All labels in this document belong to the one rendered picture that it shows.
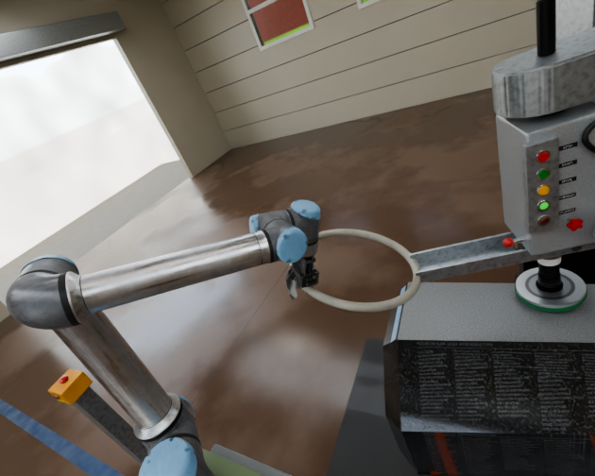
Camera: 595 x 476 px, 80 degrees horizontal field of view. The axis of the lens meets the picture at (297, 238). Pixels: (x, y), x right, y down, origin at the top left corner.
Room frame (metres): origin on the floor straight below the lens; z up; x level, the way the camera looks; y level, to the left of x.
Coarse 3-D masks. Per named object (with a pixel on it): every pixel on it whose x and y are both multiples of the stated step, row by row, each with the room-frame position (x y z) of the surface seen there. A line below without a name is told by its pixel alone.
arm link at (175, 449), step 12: (168, 444) 0.67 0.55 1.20; (180, 444) 0.66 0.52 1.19; (192, 444) 0.69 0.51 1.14; (156, 456) 0.65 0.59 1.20; (168, 456) 0.64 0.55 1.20; (180, 456) 0.62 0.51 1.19; (192, 456) 0.62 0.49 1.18; (144, 468) 0.63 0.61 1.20; (156, 468) 0.62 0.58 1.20; (168, 468) 0.60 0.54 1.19; (180, 468) 0.59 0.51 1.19; (192, 468) 0.59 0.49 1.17; (204, 468) 0.62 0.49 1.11
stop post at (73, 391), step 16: (64, 384) 1.29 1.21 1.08; (80, 384) 1.29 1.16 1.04; (64, 400) 1.25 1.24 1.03; (80, 400) 1.27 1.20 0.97; (96, 400) 1.31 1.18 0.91; (96, 416) 1.27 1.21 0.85; (112, 416) 1.31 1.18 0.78; (112, 432) 1.27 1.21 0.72; (128, 432) 1.30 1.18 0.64; (128, 448) 1.26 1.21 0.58; (144, 448) 1.30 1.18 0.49
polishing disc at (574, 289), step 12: (528, 276) 0.97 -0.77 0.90; (564, 276) 0.90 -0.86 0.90; (576, 276) 0.88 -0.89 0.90; (516, 288) 0.94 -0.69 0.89; (528, 288) 0.92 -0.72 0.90; (564, 288) 0.85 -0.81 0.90; (576, 288) 0.83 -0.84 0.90; (528, 300) 0.87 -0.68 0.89; (540, 300) 0.85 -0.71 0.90; (552, 300) 0.83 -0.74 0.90; (564, 300) 0.81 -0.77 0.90; (576, 300) 0.79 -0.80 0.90
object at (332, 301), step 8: (320, 232) 1.30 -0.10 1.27; (328, 232) 1.30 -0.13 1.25; (336, 232) 1.30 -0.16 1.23; (344, 232) 1.30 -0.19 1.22; (352, 232) 1.29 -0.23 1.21; (360, 232) 1.28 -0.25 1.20; (368, 232) 1.27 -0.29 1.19; (376, 240) 1.24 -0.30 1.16; (384, 240) 1.21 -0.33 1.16; (392, 240) 1.20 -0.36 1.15; (400, 248) 1.14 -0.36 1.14; (408, 256) 1.09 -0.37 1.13; (416, 264) 1.03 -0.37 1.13; (416, 280) 0.94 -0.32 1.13; (304, 288) 0.97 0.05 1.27; (312, 288) 0.96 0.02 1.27; (408, 288) 0.91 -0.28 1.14; (416, 288) 0.91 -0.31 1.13; (312, 296) 0.94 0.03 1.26; (320, 296) 0.92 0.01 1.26; (328, 296) 0.91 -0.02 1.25; (400, 296) 0.88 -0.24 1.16; (408, 296) 0.87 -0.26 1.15; (328, 304) 0.90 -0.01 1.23; (336, 304) 0.88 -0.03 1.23; (344, 304) 0.87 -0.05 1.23; (352, 304) 0.86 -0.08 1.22; (360, 304) 0.86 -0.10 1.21; (368, 304) 0.85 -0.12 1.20; (376, 304) 0.85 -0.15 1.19; (384, 304) 0.85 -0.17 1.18; (392, 304) 0.85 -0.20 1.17; (400, 304) 0.85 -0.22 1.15
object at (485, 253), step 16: (480, 240) 1.00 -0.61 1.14; (496, 240) 0.98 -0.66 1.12; (416, 256) 1.06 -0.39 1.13; (432, 256) 1.05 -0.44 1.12; (448, 256) 1.03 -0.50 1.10; (464, 256) 1.00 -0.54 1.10; (480, 256) 0.97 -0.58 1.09; (496, 256) 0.89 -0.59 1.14; (512, 256) 0.87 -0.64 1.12; (528, 256) 0.86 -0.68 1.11; (544, 256) 0.85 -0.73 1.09; (416, 272) 0.97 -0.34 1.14; (432, 272) 0.95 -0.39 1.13; (448, 272) 0.93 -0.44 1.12; (464, 272) 0.92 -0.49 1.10
